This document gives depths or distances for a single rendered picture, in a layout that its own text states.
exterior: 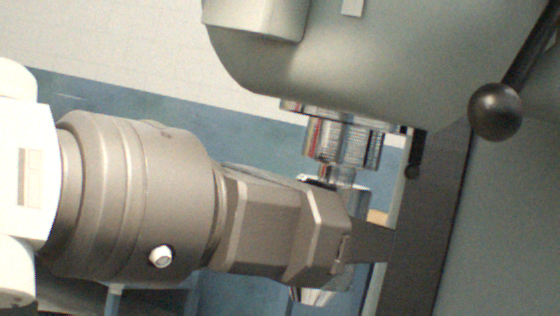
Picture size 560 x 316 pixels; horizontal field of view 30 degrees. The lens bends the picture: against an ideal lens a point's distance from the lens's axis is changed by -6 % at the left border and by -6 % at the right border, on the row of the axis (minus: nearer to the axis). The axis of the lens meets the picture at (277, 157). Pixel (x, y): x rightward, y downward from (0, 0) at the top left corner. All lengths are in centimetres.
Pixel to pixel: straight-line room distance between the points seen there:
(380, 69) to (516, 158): 46
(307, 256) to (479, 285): 45
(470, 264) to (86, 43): 596
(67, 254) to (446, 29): 23
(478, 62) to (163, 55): 582
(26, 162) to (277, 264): 16
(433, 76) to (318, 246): 11
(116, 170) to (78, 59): 638
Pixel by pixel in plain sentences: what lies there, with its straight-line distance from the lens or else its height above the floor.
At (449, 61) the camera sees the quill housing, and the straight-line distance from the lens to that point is 58.
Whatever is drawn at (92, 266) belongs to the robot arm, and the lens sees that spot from 55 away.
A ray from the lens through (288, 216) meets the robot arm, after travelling 59.
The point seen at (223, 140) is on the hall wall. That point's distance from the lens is 603.
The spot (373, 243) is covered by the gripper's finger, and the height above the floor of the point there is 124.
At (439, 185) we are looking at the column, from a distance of 103.
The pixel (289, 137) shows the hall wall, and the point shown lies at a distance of 577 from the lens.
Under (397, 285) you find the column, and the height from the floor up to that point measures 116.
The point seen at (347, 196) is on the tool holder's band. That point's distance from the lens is 64.
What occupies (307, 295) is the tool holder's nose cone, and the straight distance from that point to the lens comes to 65.
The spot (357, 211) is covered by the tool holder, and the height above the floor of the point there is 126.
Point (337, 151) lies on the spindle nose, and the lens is 63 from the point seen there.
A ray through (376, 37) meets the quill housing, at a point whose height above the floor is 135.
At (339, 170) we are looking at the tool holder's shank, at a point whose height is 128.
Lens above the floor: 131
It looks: 3 degrees down
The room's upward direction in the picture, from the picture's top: 12 degrees clockwise
